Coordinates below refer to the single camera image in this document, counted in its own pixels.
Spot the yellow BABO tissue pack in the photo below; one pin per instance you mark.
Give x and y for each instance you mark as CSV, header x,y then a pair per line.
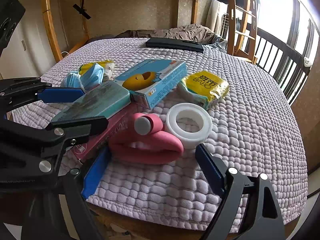
x,y
203,89

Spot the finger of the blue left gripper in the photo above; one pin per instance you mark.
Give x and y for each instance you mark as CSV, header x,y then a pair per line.
x,y
60,95
94,125

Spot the blue face mask upper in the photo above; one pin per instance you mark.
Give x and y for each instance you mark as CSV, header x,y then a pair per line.
x,y
91,75

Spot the teal lint sponge block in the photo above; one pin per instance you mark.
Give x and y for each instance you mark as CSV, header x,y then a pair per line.
x,y
105,100

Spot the grey crumpled clothing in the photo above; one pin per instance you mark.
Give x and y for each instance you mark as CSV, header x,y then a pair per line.
x,y
218,43

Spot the blue face mask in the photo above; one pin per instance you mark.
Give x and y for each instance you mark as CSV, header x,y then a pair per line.
x,y
72,80
91,75

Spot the black flat box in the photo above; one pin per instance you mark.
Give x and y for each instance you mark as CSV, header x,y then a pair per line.
x,y
169,43

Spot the wooden bunk ladder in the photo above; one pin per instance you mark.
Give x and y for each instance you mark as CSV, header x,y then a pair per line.
x,y
242,30

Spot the blue cartoon medicine box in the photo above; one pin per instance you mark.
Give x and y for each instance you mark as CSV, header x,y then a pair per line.
x,y
151,80

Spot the pink lips-shaped toy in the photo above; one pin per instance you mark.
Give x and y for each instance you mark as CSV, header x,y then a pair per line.
x,y
144,141

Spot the brown duvet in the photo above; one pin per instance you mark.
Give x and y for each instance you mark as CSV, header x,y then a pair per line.
x,y
192,32

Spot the blue face mask lower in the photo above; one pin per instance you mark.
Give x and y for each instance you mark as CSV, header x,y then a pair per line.
x,y
72,80

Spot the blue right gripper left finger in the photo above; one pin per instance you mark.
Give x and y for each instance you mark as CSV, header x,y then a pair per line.
x,y
96,172

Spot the yellow tissue packet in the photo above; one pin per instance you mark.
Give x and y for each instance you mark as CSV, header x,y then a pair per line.
x,y
108,66

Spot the white tape roll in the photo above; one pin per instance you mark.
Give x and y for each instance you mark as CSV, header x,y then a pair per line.
x,y
190,123

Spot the black clip-on device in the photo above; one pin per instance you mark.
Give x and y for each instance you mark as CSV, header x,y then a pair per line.
x,y
81,11

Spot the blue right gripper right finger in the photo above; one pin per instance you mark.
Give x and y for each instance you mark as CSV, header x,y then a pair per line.
x,y
213,168

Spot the lavender waffle blanket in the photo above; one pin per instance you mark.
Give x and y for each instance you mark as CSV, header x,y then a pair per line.
x,y
254,130

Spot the dark balcony railing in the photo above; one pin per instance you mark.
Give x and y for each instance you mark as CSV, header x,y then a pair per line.
x,y
284,64

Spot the pink medicine box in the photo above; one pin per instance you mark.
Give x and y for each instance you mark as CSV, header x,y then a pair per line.
x,y
116,123

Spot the black remote control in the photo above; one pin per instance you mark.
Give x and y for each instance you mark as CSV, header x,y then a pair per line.
x,y
191,42

